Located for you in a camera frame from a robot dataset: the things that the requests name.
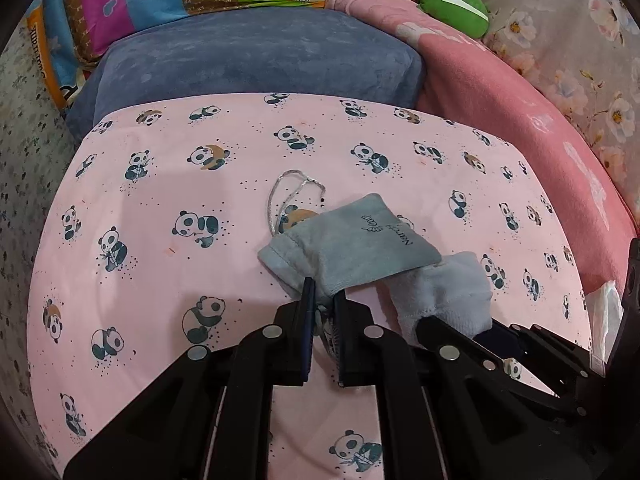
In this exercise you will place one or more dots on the white lined trash bin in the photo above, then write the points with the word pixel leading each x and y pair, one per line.
pixel 605 320

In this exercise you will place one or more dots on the blue grey cushion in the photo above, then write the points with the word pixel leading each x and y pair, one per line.
pixel 250 55

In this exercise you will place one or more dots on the grey sock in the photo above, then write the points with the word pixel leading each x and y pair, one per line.
pixel 445 290

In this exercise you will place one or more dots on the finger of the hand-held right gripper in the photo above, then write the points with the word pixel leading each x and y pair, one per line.
pixel 500 342
pixel 435 327

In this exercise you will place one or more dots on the pink blanket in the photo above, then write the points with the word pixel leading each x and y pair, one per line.
pixel 500 85

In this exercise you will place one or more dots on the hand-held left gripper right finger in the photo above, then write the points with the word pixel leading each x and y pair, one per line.
pixel 341 320

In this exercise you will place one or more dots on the pale floral sheet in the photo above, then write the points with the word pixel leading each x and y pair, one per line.
pixel 575 60

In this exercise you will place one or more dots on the pink panda print cloth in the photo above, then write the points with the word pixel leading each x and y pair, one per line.
pixel 150 185

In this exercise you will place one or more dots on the green round cushion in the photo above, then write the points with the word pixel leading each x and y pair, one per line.
pixel 450 5

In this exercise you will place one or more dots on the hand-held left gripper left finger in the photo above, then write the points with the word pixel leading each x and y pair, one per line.
pixel 309 320

